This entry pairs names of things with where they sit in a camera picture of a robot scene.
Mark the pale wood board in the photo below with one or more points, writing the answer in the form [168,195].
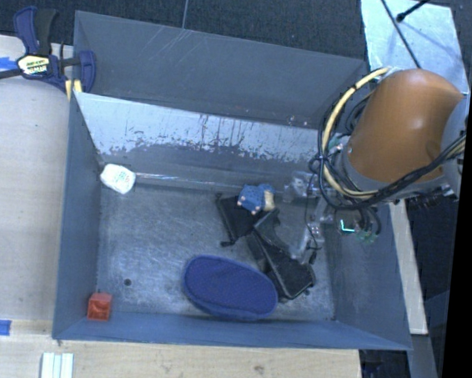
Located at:
[20,203]

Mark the grey metal bin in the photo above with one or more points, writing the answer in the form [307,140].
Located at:
[151,234]

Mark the black plastic tray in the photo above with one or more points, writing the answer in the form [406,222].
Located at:
[237,219]
[286,269]

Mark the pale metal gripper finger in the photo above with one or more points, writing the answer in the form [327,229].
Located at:
[305,243]
[316,251]

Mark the red cube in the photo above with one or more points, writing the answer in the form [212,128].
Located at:
[99,307]

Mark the white crumpled packet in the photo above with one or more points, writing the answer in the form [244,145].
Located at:
[117,178]

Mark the blue and tan toy animal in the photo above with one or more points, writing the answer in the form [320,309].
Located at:
[254,197]

